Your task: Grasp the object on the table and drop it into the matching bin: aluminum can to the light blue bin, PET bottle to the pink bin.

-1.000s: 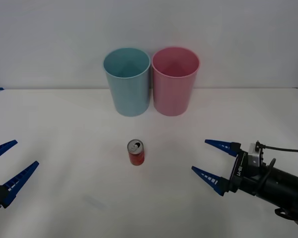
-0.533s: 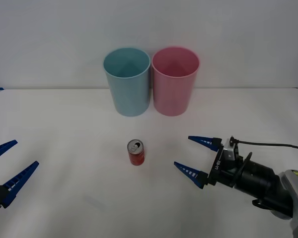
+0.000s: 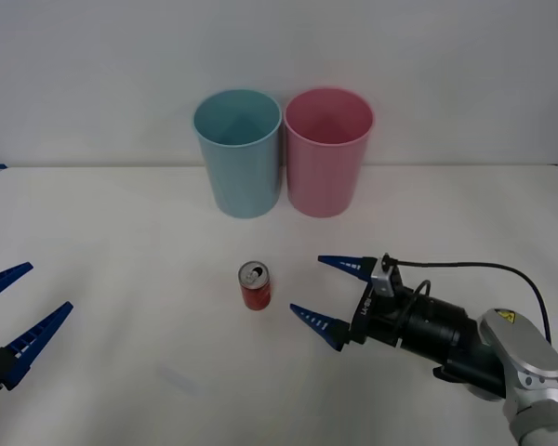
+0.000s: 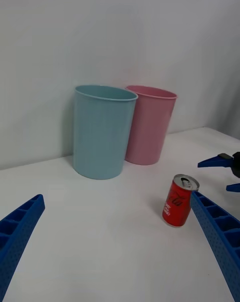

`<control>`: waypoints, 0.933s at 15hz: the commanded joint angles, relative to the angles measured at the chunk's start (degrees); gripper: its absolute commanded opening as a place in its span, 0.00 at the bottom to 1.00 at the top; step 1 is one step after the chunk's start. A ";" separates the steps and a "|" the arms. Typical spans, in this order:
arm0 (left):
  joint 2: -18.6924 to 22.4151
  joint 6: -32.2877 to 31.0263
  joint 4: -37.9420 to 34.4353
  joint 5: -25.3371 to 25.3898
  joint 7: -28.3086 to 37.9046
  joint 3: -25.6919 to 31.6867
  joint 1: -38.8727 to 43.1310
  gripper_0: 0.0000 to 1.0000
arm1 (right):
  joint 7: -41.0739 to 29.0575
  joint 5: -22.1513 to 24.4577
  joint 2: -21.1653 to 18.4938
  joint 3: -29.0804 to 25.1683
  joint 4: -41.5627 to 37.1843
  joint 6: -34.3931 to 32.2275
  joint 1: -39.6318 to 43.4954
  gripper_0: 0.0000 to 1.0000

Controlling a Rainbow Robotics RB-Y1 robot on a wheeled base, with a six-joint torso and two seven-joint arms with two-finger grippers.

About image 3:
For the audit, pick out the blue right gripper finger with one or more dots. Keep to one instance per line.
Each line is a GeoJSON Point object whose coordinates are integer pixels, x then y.
{"type": "Point", "coordinates": [323, 324]}
{"type": "Point", "coordinates": [349, 266]}

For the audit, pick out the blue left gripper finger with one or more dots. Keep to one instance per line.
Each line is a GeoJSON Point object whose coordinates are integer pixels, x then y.
{"type": "Point", "coordinates": [2, 281]}
{"type": "Point", "coordinates": [32, 341]}

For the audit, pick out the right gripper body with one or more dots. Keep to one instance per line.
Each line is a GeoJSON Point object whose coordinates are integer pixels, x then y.
{"type": "Point", "coordinates": [376, 318]}

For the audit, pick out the red drink can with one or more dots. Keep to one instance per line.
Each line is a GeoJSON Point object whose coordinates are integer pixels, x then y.
{"type": "Point", "coordinates": [256, 292]}

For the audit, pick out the pink plastic bin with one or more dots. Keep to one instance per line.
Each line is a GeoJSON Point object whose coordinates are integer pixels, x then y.
{"type": "Point", "coordinates": [323, 181]}

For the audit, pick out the pale blue plastic bin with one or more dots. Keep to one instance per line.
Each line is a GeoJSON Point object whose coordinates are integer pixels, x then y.
{"type": "Point", "coordinates": [242, 181]}

